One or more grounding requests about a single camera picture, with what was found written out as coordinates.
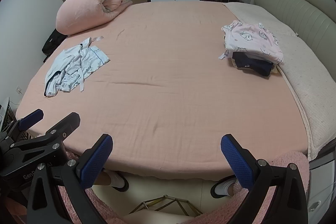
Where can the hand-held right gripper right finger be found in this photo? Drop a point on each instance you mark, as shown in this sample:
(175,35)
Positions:
(236,161)

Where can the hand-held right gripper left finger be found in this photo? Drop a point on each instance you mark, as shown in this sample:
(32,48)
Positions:
(97,161)

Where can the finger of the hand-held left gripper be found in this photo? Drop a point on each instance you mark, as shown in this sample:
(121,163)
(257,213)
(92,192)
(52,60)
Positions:
(65,123)
(31,119)

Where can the light blue printed pajama pants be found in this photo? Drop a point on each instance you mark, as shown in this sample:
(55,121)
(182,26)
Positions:
(95,57)

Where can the black crate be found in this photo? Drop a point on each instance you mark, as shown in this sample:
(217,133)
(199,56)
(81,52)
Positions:
(10,119)

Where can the white slipper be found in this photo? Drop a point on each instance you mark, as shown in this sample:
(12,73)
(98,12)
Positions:
(116,180)
(223,187)

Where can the light blue printed pajama top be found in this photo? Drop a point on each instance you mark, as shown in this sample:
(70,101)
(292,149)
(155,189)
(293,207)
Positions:
(59,67)

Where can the pink fluffy robe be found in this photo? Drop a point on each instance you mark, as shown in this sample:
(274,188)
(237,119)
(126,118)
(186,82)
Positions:
(294,157)

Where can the black bag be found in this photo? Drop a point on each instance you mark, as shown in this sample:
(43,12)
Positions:
(53,41)

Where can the white nightstand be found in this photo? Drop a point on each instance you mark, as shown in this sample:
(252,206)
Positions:
(321,182)

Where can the clear plastic tag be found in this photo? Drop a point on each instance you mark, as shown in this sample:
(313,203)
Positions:
(98,39)

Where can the folded navy garment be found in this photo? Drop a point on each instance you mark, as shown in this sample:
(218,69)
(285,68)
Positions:
(254,64)

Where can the folded cream garment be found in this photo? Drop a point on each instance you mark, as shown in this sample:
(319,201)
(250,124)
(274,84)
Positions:
(275,69)

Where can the bed with pink sheet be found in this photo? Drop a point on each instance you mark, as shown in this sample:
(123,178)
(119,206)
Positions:
(170,82)

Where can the rolled pink quilt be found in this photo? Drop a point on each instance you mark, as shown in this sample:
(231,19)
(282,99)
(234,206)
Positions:
(78,6)

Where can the folded pink printed pajama garment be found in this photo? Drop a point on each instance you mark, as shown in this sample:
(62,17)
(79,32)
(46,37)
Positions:
(252,37)

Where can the patterned pillow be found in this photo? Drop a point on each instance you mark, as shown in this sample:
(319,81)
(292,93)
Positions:
(126,1)

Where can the grey padded headboard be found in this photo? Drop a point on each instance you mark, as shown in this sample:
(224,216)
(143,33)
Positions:
(294,8)

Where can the wall socket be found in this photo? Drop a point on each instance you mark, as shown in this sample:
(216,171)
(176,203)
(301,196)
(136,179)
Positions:
(19,90)

